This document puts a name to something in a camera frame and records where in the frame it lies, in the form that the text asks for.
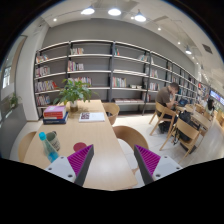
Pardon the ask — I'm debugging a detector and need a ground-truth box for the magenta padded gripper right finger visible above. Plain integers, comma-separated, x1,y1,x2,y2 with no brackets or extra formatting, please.
134,145,182,185

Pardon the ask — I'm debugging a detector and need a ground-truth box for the open magazine on table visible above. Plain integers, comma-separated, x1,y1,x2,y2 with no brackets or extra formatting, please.
79,112,105,122

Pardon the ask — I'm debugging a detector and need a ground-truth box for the wooden chair with backpack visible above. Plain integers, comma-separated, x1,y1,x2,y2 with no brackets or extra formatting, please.
162,119,199,155

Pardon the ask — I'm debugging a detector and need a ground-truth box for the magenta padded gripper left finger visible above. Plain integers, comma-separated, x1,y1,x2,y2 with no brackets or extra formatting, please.
46,145,94,186

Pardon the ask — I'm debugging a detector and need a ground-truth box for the small plant on ledge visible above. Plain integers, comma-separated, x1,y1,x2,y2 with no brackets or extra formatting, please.
9,94,20,108

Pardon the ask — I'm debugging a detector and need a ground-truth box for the red middle book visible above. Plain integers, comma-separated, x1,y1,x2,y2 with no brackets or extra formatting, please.
43,113,68,120

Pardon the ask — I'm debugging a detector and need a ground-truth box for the dark blue bottom book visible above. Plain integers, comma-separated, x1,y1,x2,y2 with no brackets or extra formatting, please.
43,112,68,125

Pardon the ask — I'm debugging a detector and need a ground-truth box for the potted green plant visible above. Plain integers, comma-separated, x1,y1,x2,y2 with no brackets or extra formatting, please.
53,78,97,112

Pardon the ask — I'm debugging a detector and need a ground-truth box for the green patterned ceramic mug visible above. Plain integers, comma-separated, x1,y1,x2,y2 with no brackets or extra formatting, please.
46,131,60,151

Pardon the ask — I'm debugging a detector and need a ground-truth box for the pink top book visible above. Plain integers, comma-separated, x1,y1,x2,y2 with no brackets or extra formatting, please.
44,106,66,117

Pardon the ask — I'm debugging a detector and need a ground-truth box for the wooden chair near left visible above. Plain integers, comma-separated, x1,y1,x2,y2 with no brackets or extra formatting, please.
18,131,36,162

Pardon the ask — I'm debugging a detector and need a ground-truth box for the wooden chair far right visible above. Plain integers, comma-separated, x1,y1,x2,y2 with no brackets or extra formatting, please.
103,103,120,124

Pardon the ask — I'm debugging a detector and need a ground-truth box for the wooden chair near right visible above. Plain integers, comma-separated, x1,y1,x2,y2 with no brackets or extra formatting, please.
112,125,150,176

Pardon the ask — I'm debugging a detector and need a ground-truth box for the wooden chair under man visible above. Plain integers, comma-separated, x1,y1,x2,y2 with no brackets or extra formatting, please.
151,103,176,134

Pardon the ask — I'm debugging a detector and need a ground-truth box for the clear water bottle blue cap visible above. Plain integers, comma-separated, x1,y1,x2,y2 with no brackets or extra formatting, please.
39,132,59,163

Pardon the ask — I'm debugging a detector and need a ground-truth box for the seated man brown shirt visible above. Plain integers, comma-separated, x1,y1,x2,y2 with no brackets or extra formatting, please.
155,82,179,133

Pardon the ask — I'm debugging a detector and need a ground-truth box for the black backpack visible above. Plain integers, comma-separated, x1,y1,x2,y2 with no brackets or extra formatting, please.
174,111,191,143

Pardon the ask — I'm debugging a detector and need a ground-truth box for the dark red round coaster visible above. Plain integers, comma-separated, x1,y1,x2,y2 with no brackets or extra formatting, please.
73,142,86,152

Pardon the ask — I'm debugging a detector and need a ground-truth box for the large grey wall bookshelf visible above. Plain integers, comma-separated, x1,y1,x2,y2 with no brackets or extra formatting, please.
34,40,209,115

